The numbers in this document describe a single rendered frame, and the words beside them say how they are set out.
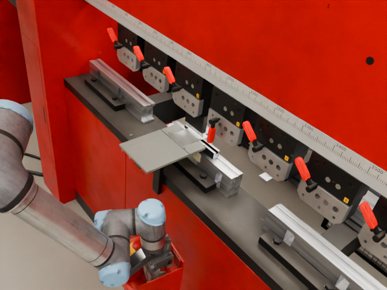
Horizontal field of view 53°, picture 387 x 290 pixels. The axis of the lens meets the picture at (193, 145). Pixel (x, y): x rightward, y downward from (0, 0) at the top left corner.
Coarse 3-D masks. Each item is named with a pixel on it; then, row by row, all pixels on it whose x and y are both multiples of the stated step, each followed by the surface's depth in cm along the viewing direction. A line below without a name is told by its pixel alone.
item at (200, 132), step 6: (186, 114) 149; (186, 120) 150; (192, 120) 147; (198, 120) 144; (204, 120) 142; (192, 126) 148; (198, 126) 145; (204, 126) 144; (198, 132) 148; (204, 132) 146
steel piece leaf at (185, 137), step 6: (180, 132) 150; (186, 132) 150; (192, 132) 151; (174, 138) 145; (180, 138) 147; (186, 138) 147; (192, 138) 148; (198, 138) 148; (180, 144) 143; (186, 144) 144
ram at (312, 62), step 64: (128, 0) 149; (192, 0) 122; (256, 0) 102; (320, 0) 88; (384, 0) 78; (192, 64) 132; (256, 64) 110; (320, 64) 94; (384, 64) 82; (320, 128) 100; (384, 128) 86; (384, 192) 91
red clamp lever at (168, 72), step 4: (164, 68) 138; (168, 68) 138; (168, 72) 138; (168, 76) 138; (172, 76) 138; (168, 80) 138; (172, 80) 138; (172, 84) 138; (172, 88) 137; (176, 88) 138; (180, 88) 139
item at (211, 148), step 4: (200, 140) 148; (204, 140) 148; (204, 144) 146; (208, 144) 147; (208, 148) 144; (212, 148) 146; (216, 148) 145; (204, 152) 147; (208, 152) 145; (212, 152) 143; (216, 152) 144; (208, 156) 145; (212, 156) 144; (216, 156) 144
